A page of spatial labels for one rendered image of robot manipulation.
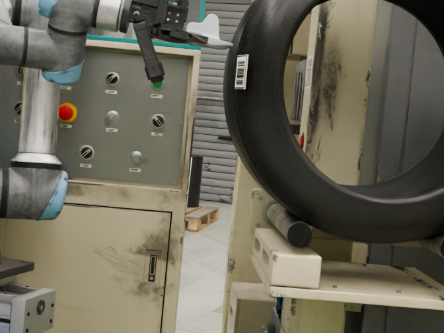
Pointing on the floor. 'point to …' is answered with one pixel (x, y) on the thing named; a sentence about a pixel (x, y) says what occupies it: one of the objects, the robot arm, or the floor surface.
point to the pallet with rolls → (209, 213)
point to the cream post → (334, 131)
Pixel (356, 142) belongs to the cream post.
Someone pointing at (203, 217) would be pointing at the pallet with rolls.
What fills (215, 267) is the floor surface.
